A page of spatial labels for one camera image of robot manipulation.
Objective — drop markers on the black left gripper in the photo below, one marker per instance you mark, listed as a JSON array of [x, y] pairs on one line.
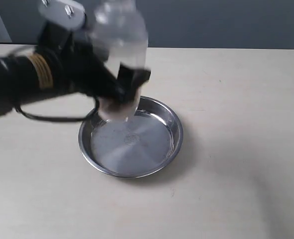
[[75, 68]]

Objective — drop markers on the clear plastic shaker bottle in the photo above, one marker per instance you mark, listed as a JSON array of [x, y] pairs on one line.
[[119, 36]]

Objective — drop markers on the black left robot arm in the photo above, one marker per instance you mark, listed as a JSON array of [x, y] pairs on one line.
[[25, 79]]

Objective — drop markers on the round stainless steel plate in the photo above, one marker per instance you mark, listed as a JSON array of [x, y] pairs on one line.
[[141, 146]]

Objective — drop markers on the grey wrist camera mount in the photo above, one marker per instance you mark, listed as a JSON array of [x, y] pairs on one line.
[[68, 14]]

